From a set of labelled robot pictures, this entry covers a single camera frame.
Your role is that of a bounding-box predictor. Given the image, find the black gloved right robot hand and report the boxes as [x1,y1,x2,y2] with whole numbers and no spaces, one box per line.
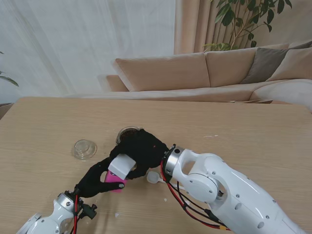
[109,128,170,180]

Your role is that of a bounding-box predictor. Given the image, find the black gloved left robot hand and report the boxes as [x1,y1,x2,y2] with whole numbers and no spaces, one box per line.
[74,157,125,198]

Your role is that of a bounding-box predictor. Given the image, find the pink coffee jar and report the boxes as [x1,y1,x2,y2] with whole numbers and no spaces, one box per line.
[104,170,128,195]

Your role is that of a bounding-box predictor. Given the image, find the white plastic spoon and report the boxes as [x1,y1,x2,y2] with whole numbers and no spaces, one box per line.
[146,170,165,183]

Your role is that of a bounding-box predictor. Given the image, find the white square jar cap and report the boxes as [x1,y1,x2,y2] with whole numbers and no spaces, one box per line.
[108,156,137,179]

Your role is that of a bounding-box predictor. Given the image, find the clear glass jar lid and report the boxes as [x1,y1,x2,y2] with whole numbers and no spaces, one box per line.
[71,139,98,160]

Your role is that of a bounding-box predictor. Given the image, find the glass jar of coffee beans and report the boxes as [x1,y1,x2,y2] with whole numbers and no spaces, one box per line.
[114,126,144,144]

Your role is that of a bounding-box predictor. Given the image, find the beige sofa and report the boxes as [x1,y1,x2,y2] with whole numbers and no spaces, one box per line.
[97,40,312,113]

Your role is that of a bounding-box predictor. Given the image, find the white sheer curtain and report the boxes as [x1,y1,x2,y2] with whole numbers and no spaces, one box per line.
[0,0,176,98]

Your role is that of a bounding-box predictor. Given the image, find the small green plant leaves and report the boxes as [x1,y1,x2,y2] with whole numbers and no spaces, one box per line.
[0,51,20,87]

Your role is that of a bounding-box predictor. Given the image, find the beige pleated curtain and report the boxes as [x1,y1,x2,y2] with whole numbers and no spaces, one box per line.
[173,0,259,55]

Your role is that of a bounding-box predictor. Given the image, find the grey sofa cushion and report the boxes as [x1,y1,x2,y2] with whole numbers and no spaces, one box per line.
[241,47,291,85]

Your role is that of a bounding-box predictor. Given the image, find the tall green leafy plant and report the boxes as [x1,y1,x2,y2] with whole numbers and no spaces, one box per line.
[203,0,293,52]

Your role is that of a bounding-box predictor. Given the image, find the beige sofa cushion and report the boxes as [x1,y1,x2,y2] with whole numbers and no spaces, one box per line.
[267,47,312,82]

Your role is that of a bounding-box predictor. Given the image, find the left arm red cable bundle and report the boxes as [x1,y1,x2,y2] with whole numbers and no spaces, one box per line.
[71,194,82,234]

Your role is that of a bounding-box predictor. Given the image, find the arm red cable bundle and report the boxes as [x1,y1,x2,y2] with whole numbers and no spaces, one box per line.
[71,194,82,234]
[160,160,232,231]

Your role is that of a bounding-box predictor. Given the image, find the right arm red cable bundle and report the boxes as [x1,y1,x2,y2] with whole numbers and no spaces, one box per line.
[160,160,232,231]

